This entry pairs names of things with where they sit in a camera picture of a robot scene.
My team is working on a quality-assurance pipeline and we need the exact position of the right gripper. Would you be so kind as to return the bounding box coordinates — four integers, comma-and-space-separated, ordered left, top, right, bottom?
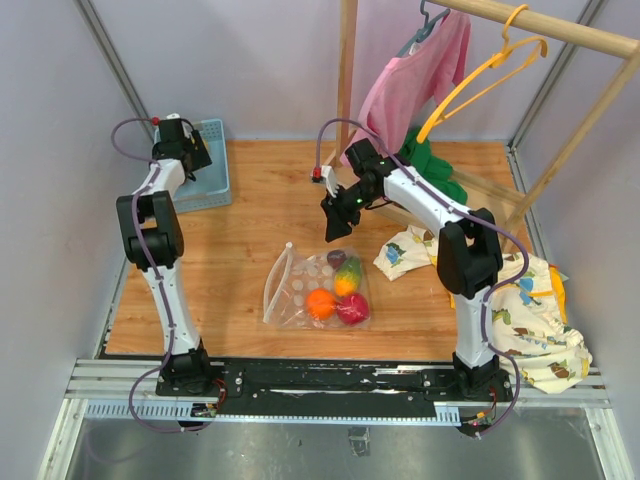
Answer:
321, 181, 380, 242

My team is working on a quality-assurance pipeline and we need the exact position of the clear zip top bag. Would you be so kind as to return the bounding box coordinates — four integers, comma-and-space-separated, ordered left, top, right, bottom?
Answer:
263, 242, 372, 330

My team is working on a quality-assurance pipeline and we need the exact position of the orange round fake fruit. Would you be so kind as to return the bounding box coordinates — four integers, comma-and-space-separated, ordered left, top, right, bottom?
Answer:
305, 288, 336, 321

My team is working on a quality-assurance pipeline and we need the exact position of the red fake fruit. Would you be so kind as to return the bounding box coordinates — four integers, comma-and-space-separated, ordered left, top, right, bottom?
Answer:
336, 293, 370, 326

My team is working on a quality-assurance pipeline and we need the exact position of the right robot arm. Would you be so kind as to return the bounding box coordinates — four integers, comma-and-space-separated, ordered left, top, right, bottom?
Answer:
311, 139, 503, 400

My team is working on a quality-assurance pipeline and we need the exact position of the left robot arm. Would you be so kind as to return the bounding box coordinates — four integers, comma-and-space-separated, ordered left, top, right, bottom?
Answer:
116, 113, 214, 396

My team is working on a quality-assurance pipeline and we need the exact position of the small dark purple fake fruit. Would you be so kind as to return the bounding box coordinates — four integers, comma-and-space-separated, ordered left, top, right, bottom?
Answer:
326, 249, 348, 270

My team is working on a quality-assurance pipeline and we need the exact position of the light blue plastic basket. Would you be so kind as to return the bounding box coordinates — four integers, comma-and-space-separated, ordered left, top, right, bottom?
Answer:
172, 118, 232, 213

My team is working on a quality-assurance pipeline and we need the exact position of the green cloth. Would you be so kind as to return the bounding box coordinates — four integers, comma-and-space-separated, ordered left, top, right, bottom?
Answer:
398, 128, 468, 205

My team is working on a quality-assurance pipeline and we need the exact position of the pink shirt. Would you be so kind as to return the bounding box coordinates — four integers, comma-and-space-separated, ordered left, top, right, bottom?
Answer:
357, 11, 471, 152

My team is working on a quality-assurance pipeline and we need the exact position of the teal hanger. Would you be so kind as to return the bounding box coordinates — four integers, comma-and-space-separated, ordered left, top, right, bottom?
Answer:
395, 0, 451, 58

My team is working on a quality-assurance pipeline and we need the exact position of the yellow hanger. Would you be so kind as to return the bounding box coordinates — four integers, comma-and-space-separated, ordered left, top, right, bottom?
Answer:
416, 3, 549, 145

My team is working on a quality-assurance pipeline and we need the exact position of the wooden clothes rack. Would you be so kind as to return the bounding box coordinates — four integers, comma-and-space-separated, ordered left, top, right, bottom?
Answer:
348, 1, 639, 222

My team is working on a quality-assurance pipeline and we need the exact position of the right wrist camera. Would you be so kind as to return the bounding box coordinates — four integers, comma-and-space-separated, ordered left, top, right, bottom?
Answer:
311, 165, 340, 198

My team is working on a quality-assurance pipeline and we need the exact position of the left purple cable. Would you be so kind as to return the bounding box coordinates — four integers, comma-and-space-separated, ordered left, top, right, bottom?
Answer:
110, 115, 216, 433

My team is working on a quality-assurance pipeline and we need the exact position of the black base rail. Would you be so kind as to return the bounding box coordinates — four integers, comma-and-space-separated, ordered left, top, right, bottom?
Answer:
155, 351, 515, 421

